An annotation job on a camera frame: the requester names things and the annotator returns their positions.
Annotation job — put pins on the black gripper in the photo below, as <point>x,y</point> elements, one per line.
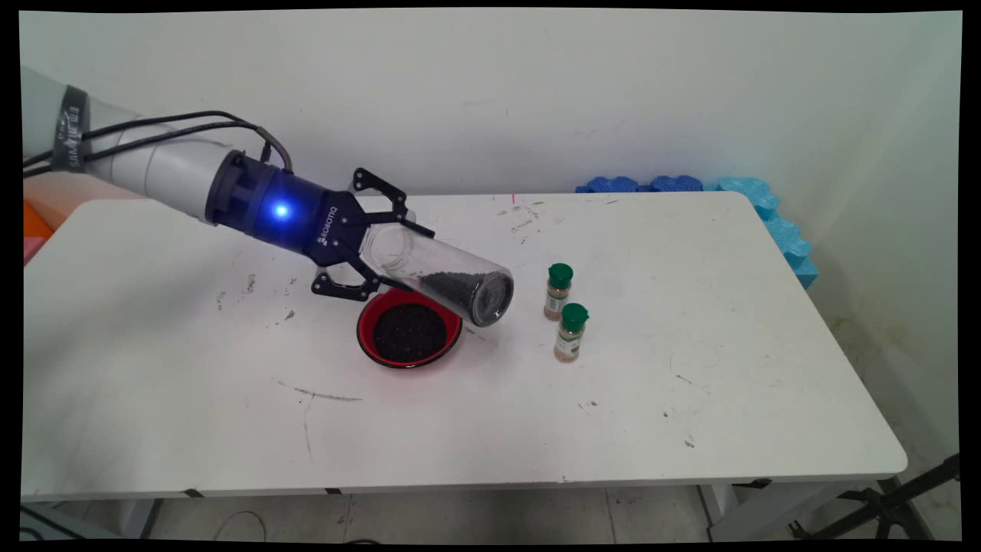
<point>306,222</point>

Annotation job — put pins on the clear plastic jar black grains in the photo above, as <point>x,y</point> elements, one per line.
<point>452,284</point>

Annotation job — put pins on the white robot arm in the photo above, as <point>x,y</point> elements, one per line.
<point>168,172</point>

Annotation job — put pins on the red bowl with black grains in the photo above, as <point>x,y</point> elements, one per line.
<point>406,333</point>

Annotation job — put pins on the spice bottle green cap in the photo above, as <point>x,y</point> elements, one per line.
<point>558,295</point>
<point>571,337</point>

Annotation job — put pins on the orange foam block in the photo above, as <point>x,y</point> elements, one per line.
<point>34,222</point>

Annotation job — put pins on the pink foam block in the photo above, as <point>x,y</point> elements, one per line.
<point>29,249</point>

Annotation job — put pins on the white table leg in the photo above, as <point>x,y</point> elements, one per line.
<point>138,517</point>
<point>766,510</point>

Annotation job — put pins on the black tripod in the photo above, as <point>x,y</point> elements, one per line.
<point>881,506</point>

